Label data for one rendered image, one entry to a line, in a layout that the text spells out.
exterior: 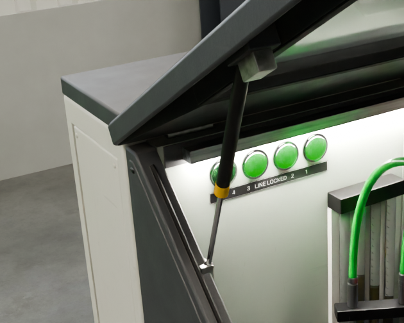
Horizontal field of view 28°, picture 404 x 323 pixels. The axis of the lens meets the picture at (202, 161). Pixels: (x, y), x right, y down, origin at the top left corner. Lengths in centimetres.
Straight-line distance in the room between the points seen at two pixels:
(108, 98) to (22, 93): 369
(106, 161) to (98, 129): 5
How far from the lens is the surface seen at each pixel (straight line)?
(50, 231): 435
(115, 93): 134
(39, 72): 500
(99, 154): 136
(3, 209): 470
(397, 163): 124
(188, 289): 116
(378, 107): 140
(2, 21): 489
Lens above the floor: 188
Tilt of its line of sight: 22 degrees down
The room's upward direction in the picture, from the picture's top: 4 degrees counter-clockwise
